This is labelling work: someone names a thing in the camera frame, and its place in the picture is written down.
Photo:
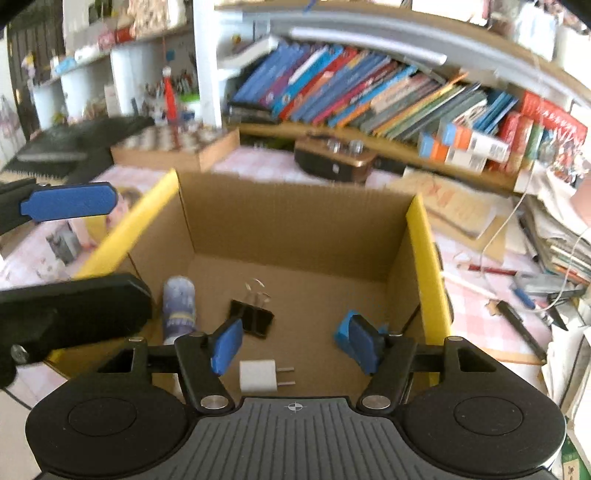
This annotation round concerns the pink plush toy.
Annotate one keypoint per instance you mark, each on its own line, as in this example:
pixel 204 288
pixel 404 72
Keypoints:
pixel 127 201

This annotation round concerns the yellow cardboard box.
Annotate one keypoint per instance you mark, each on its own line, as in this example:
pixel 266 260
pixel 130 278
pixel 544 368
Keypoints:
pixel 300 217

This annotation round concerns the orange and white small box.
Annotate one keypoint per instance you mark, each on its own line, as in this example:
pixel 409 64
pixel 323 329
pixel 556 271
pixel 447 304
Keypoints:
pixel 480 147
pixel 431 147

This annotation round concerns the red and white bottle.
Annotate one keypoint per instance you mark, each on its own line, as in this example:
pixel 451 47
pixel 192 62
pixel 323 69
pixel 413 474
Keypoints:
pixel 170 97

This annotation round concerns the small brown box with knobs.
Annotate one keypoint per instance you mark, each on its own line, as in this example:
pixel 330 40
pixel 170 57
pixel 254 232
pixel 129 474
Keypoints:
pixel 332 168

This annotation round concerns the white and blue bottle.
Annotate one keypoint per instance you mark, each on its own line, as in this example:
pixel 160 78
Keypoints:
pixel 179 304

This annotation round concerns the black pen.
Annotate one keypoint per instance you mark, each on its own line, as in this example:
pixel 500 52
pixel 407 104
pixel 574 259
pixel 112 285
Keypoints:
pixel 521 330

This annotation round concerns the black electronic keyboard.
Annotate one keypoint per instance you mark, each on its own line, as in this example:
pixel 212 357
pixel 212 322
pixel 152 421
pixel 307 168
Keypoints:
pixel 69 143

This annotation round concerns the black binder clip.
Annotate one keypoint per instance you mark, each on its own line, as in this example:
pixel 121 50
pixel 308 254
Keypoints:
pixel 254 318

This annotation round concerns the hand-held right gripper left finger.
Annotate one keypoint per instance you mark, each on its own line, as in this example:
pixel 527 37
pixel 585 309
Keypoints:
pixel 226 346

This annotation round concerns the red pencil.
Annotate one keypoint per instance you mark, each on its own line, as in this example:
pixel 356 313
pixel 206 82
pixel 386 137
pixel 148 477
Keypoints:
pixel 489 268

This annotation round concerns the grey toy truck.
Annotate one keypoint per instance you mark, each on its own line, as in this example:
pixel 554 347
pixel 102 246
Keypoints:
pixel 64 247

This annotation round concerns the white jar with green lid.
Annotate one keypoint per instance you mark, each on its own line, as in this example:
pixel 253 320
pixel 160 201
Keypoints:
pixel 190 108

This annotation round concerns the wooden chessboard box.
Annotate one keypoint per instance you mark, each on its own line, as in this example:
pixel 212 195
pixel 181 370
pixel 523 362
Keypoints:
pixel 184 157

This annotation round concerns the row of small upright books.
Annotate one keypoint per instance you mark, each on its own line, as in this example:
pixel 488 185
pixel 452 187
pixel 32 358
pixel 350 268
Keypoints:
pixel 535 143

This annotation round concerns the thick red book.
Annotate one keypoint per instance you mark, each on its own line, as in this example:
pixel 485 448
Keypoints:
pixel 554 115

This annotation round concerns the stack of papers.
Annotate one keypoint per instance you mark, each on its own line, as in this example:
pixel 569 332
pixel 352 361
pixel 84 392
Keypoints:
pixel 568 240

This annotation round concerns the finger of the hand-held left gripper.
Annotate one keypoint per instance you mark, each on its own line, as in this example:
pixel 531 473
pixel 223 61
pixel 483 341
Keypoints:
pixel 69 309
pixel 69 203

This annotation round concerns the blue pen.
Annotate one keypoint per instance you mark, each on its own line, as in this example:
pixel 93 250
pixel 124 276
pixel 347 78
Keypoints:
pixel 524 297

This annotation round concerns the white wooden bookshelf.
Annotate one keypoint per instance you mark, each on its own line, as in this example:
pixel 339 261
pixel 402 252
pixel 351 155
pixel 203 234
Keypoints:
pixel 207 69

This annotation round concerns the row of leaning picture books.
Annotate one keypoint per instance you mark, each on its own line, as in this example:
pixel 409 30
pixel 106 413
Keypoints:
pixel 346 87

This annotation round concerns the brown cardboard sheet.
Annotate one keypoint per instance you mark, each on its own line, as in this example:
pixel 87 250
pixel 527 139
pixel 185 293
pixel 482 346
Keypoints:
pixel 452 203

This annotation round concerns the white charger plug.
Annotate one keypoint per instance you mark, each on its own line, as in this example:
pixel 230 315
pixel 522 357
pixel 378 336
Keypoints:
pixel 256 374

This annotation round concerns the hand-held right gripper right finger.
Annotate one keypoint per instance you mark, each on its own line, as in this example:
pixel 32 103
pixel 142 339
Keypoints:
pixel 364 346

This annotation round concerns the green and white carton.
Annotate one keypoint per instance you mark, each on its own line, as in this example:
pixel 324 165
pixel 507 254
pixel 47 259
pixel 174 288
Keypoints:
pixel 577 461

